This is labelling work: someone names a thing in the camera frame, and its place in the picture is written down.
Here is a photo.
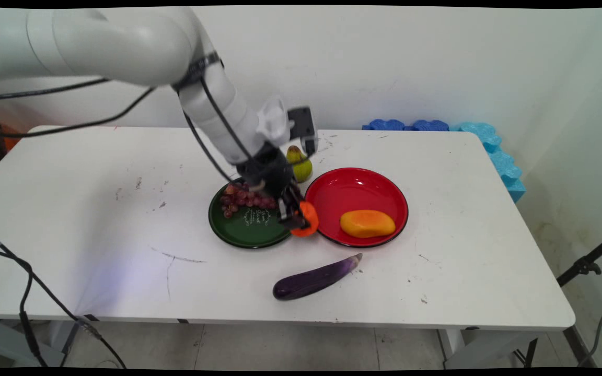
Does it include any yellow orange mango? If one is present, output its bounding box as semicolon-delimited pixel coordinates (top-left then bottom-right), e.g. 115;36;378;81
339;209;397;239

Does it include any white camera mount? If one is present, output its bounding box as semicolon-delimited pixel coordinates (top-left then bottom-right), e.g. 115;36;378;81
256;96;292;148

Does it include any dark green round plate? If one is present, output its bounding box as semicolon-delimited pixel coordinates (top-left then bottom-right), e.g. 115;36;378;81
208;178;294;249

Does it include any black cable beside table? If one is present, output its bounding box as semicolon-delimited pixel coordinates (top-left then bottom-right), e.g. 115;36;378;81
0;226;127;369

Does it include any light blue foam strip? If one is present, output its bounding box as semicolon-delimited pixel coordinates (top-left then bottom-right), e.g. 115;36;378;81
449;122;527;204

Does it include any purple eggplant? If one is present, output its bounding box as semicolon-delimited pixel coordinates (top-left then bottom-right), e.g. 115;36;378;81
272;253;363;301

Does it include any black cable along forearm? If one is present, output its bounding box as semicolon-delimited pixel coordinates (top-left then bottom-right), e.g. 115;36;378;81
182;77;253;182

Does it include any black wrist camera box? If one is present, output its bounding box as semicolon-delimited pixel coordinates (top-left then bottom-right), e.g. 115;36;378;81
287;107;318;156

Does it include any black tripod leg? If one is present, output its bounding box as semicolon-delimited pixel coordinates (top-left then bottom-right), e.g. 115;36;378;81
557;230;602;288

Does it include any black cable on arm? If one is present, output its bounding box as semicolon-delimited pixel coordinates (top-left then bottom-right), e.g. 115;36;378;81
0;77;112;102
0;87;156;138

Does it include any red round plate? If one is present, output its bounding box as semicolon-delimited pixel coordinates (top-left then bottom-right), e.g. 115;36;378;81
305;167;409;248

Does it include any dark blue foam piece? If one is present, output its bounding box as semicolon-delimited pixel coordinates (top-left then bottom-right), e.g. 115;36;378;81
362;119;406;132
404;120;450;132

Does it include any green pear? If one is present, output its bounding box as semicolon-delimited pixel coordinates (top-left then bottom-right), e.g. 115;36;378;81
286;145;314;183

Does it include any white table leg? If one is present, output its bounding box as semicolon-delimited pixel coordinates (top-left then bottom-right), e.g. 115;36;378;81
437;328;540;369

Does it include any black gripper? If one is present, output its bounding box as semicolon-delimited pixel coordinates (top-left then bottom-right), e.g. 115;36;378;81
235;145;307;231

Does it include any small orange fruit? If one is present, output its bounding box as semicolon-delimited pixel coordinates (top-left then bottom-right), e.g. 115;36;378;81
291;201;319;238

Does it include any red grape bunch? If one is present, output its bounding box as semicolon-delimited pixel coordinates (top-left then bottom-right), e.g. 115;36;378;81
220;181;280;219

